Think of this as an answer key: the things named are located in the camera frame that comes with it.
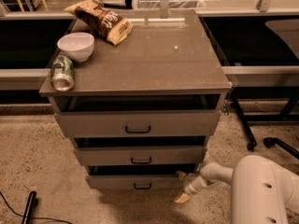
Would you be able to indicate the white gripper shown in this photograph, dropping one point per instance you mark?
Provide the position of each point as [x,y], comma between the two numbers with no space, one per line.
[191,184]

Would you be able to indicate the grey bottom drawer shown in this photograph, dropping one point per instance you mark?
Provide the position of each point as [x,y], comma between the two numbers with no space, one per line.
[156,176]

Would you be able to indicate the grey drawer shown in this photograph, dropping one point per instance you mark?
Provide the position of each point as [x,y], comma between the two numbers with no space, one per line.
[96,156]
[156,176]
[133,124]

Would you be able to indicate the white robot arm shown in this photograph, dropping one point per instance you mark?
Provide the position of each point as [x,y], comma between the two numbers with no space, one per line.
[262,192]

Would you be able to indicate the grey middle drawer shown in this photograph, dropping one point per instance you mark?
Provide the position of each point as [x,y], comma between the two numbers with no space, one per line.
[96,156]

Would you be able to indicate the grey top drawer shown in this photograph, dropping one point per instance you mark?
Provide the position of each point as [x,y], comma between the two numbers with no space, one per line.
[133,124]

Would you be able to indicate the grey drawer cabinet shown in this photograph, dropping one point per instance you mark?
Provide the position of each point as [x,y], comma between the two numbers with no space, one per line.
[163,65]

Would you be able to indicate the black office chair base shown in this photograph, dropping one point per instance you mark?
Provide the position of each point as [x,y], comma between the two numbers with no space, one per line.
[273,141]

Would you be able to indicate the black stand foot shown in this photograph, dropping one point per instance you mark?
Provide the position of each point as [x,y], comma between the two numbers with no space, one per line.
[29,208]

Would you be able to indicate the green soda can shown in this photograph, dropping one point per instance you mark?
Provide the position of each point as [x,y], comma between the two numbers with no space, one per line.
[62,74]

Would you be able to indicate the white bowl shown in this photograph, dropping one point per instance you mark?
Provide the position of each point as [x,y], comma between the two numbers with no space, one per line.
[77,46]

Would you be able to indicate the brown chip bag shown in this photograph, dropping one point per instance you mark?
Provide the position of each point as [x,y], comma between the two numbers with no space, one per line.
[107,23]

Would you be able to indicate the wire mesh basket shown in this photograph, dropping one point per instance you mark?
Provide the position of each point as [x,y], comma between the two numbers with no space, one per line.
[174,4]

